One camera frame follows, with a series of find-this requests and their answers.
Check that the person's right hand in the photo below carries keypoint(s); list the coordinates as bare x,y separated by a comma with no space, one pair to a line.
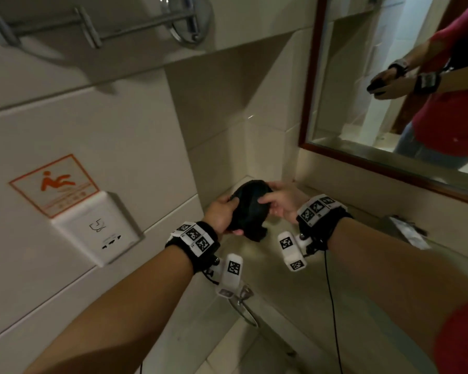
286,202

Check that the person's left hand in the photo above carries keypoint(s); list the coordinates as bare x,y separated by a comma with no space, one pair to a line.
217,214

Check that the person's left thumb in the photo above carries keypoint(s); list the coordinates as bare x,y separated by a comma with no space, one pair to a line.
231,201

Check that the person's right thumb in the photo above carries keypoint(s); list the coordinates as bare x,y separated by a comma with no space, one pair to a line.
267,198

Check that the black fabric pouch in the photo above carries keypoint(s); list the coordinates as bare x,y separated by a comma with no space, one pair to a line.
251,212

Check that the person's right forearm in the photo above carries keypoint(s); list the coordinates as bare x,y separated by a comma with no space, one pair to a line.
390,276

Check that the person's left forearm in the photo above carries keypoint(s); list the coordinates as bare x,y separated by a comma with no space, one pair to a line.
121,319

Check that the right wrist marker band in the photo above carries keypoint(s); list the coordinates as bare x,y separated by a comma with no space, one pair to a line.
318,212

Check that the wrist marker band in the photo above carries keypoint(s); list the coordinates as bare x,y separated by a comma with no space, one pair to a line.
195,239
318,212

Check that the left wrist marker band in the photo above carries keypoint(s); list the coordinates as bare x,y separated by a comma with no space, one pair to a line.
195,239

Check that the chrome faucet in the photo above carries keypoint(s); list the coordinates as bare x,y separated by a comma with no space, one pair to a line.
245,303

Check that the clear plastic-wrapped packet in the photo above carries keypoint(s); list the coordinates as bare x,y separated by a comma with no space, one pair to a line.
409,231

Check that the orange slip warning sign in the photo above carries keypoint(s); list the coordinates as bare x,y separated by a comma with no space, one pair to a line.
54,183

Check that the chrome towel rack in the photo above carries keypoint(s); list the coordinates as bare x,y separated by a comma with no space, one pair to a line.
101,29

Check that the red shirt sleeve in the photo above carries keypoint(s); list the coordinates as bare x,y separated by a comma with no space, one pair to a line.
462,338

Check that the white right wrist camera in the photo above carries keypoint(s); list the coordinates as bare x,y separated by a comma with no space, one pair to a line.
290,251

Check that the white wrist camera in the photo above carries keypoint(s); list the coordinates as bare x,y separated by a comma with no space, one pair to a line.
232,272
290,251

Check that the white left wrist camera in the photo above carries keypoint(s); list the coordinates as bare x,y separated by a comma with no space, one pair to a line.
232,272

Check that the white wall socket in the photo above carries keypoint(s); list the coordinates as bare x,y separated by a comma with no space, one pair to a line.
97,229

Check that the wood-framed wall mirror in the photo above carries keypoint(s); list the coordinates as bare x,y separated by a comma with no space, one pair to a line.
394,93

